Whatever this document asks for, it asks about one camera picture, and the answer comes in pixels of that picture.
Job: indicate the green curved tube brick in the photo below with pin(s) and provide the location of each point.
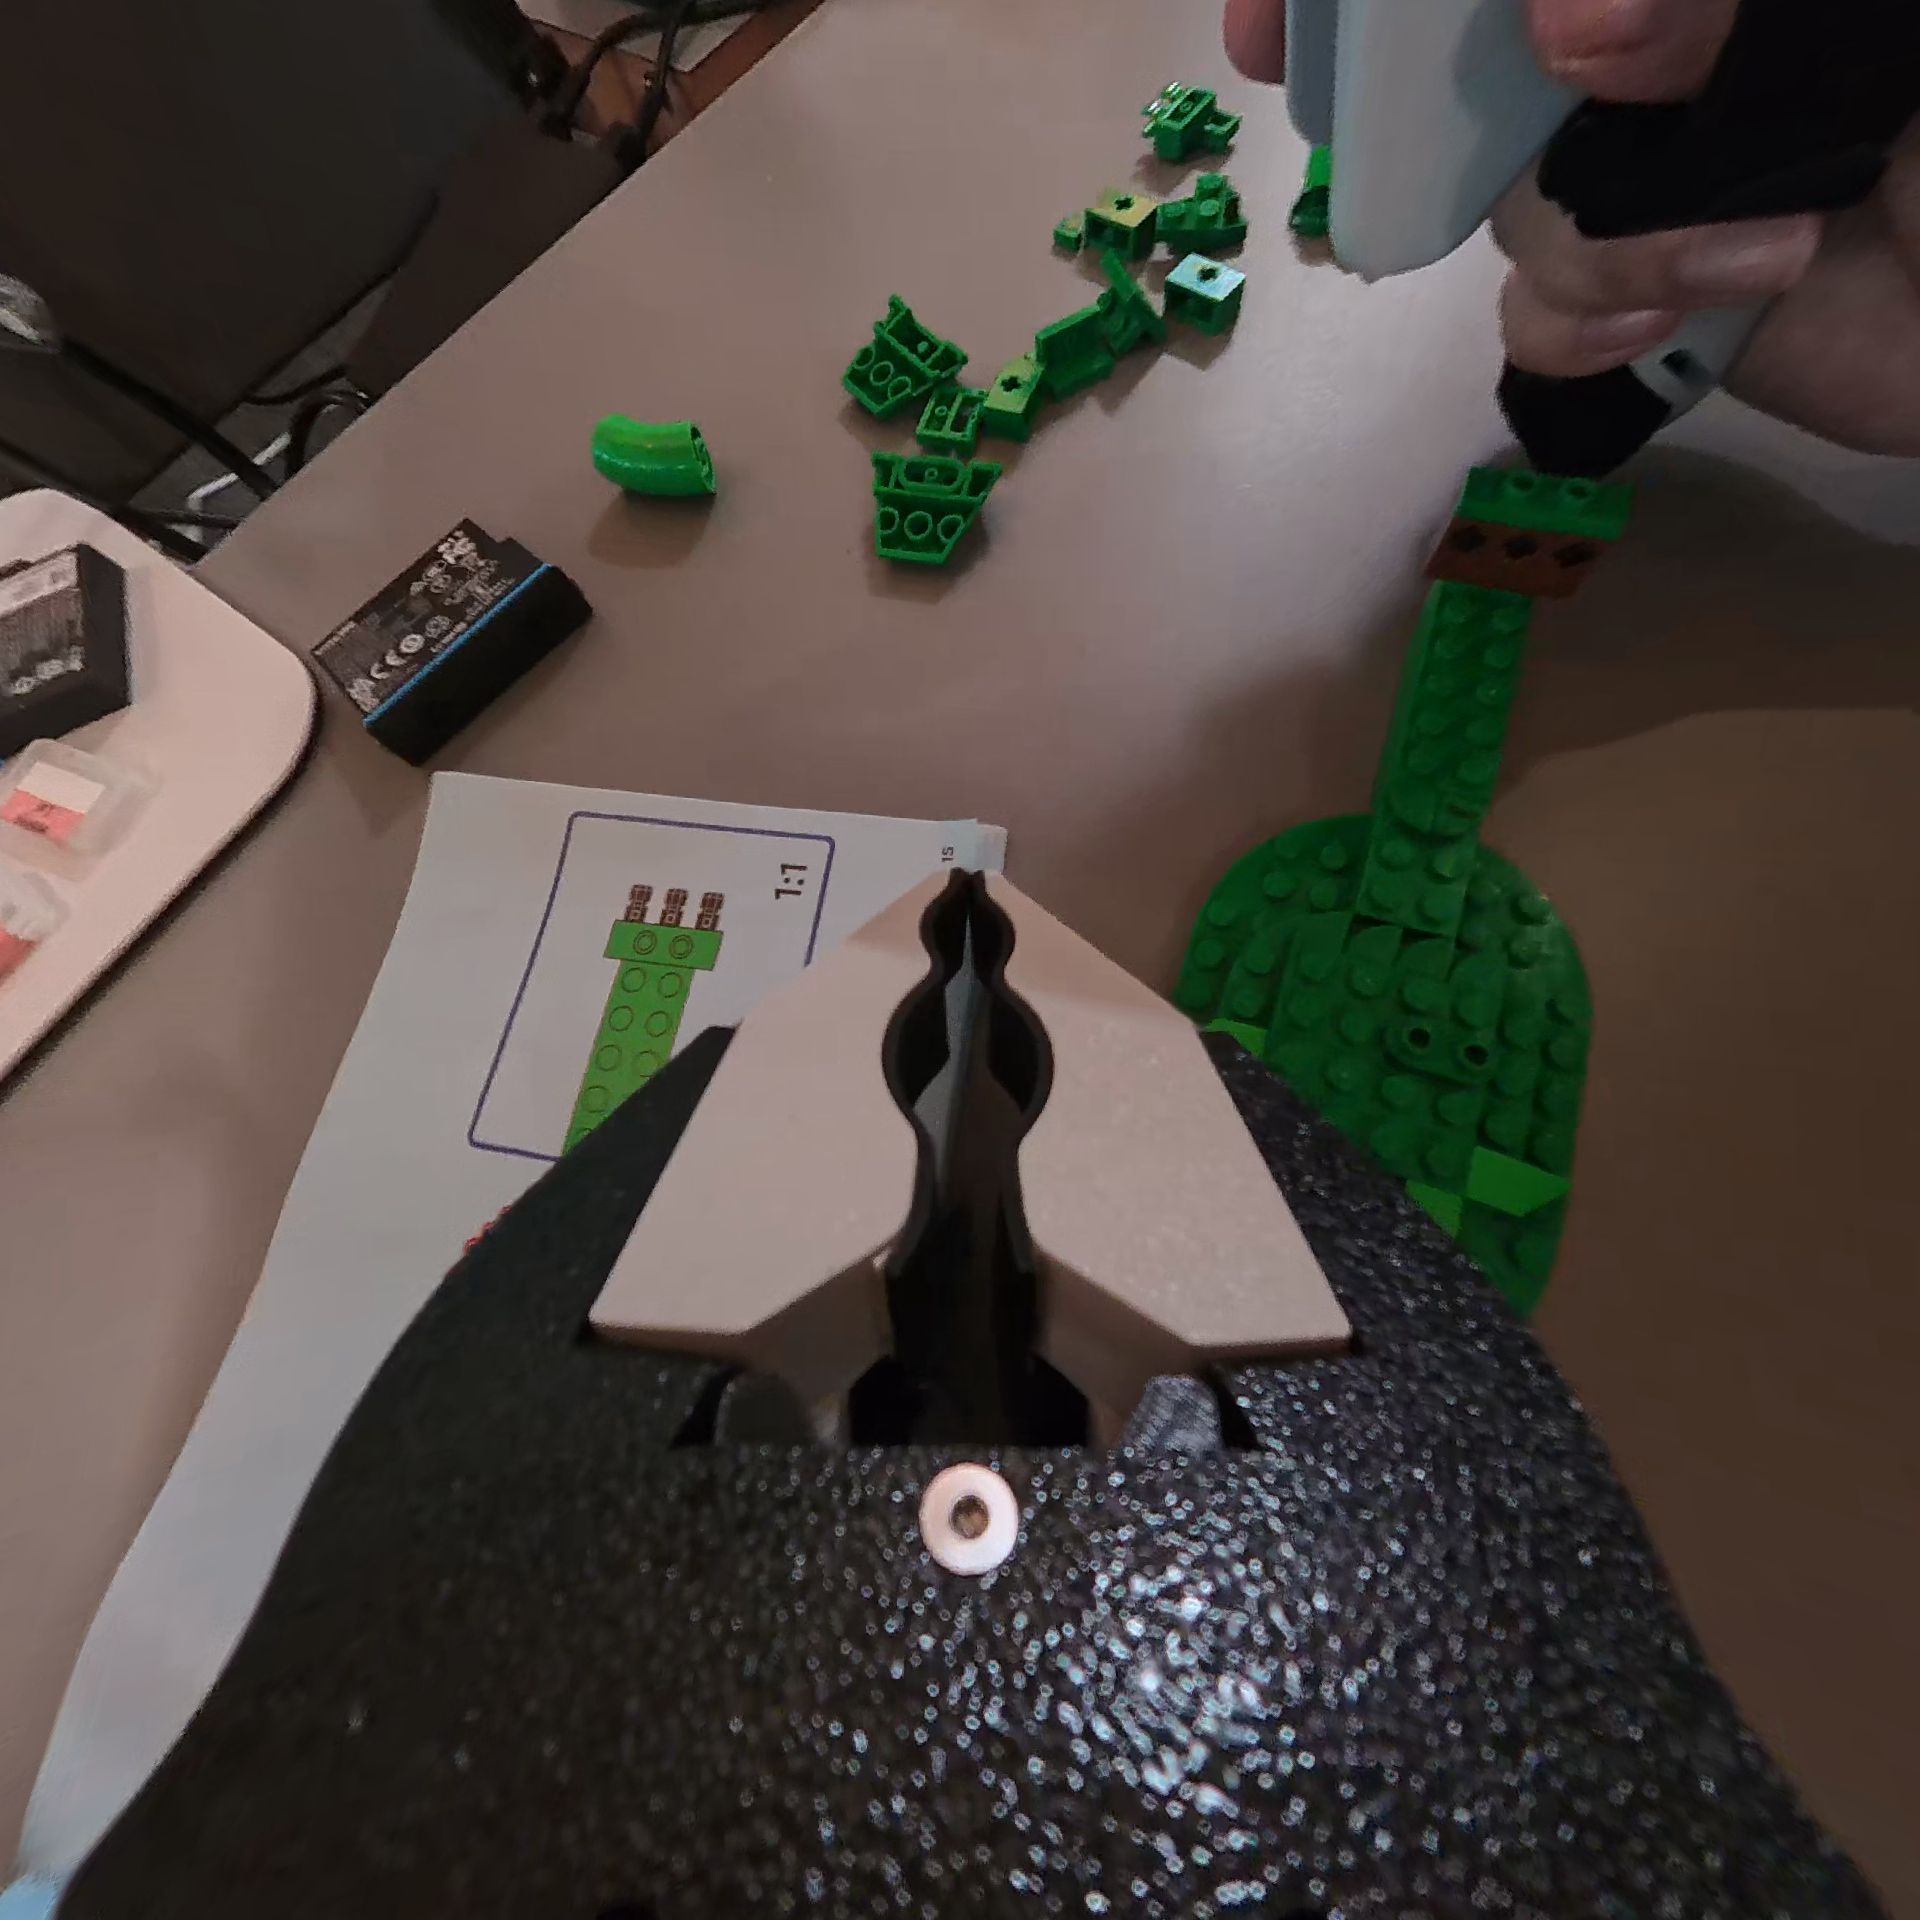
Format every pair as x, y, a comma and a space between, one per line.
644, 458

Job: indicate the light blue instruction booklet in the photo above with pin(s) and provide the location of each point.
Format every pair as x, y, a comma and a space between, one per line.
375, 930

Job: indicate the pile of green bricks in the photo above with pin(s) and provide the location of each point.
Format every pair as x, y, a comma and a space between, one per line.
900, 360

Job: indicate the green brick model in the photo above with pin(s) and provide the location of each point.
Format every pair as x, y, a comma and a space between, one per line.
1410, 1020

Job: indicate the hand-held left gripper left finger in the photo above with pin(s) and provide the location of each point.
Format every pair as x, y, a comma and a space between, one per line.
765, 1184

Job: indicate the black camera battery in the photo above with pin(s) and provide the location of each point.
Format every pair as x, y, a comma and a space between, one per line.
435, 630
53, 644

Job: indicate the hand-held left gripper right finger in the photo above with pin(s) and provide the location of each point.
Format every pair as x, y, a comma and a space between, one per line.
1184, 1184

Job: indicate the brown and green brick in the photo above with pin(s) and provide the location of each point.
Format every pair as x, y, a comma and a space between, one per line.
1522, 548

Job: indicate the clear memory card case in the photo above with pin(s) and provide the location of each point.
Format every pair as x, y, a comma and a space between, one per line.
61, 811
26, 939

